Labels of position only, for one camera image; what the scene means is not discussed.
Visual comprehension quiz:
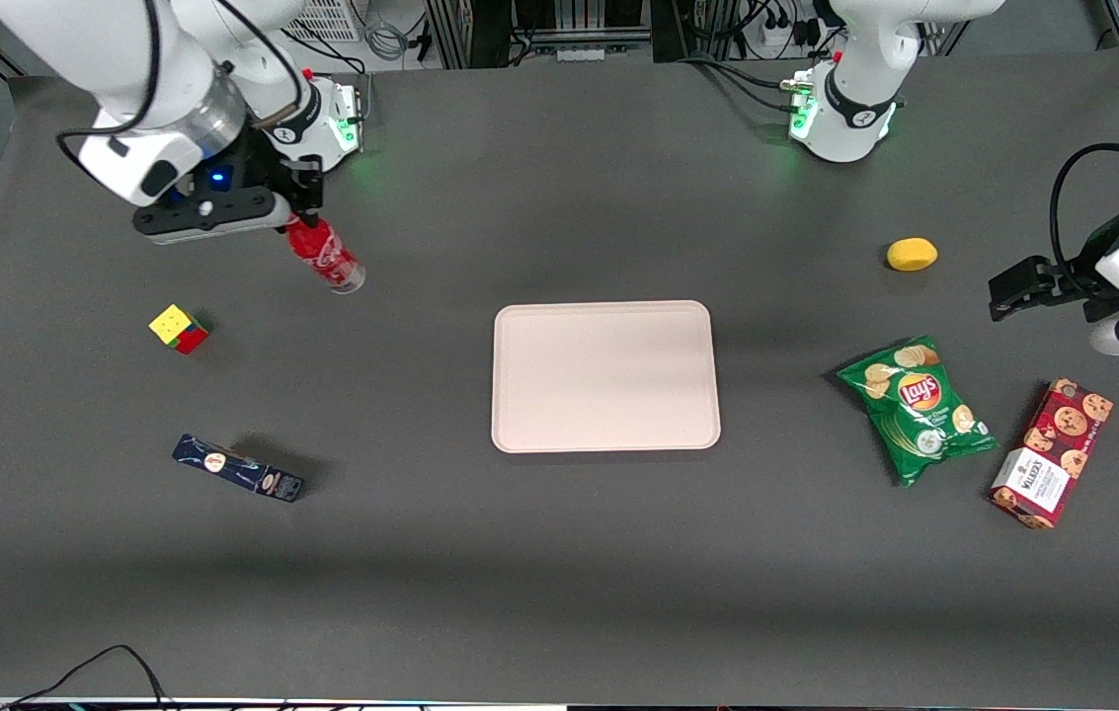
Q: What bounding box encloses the grey coiled cable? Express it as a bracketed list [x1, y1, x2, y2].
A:
[361, 0, 417, 62]

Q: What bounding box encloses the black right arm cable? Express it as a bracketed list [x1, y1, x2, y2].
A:
[55, 0, 308, 164]

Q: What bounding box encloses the colourful puzzle cube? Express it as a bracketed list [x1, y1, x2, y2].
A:
[148, 304, 212, 356]

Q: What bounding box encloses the pale plastic tray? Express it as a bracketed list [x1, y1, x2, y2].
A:
[491, 300, 722, 454]

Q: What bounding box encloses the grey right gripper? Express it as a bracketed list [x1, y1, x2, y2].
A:
[132, 153, 325, 245]

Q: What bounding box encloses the dark blue snack box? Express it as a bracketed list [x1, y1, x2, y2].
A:
[172, 434, 306, 504]

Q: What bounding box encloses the green Lay's chips bag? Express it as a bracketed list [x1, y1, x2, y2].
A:
[836, 335, 1000, 489]

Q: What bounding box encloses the red Walkers cookie box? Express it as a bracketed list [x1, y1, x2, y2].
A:
[989, 378, 1114, 531]

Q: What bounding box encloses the black metal rack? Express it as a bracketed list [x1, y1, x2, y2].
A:
[424, 0, 659, 70]

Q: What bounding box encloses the white perforated box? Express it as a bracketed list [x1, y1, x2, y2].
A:
[287, 0, 364, 43]

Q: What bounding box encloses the black cable at table edge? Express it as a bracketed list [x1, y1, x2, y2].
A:
[0, 645, 170, 711]

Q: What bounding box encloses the black cables to arm base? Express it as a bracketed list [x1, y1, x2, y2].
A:
[682, 54, 812, 115]

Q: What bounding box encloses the white socket strip with plugs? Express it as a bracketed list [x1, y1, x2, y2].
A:
[761, 5, 822, 50]

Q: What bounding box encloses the red coke bottle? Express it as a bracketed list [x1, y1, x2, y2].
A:
[284, 215, 366, 295]

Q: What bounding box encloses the yellow lemon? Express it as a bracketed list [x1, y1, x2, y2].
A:
[886, 237, 939, 273]

